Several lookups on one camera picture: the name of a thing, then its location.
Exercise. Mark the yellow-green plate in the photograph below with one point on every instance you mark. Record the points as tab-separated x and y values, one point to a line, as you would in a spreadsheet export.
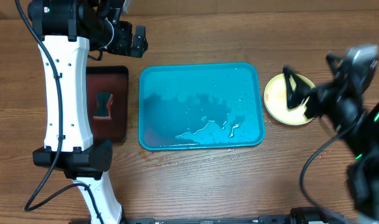
275	102

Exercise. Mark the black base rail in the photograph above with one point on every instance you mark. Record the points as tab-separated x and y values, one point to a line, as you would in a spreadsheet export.
262	219

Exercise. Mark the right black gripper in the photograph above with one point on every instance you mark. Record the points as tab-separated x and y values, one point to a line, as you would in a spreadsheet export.
317	96

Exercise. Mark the black rectangular tray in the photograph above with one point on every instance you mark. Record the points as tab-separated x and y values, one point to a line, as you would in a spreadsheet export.
115	80

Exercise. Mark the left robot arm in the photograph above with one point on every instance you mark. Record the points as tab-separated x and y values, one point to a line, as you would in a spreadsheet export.
66	32

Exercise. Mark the teal plastic tray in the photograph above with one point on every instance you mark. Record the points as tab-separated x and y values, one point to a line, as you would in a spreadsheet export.
202	106

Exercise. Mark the green and pink sponge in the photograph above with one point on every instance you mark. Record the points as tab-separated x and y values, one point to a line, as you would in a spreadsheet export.
103	105

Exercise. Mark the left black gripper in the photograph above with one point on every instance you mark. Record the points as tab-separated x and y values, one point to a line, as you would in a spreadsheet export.
126	36

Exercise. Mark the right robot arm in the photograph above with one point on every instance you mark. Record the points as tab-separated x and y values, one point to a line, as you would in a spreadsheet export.
362	139

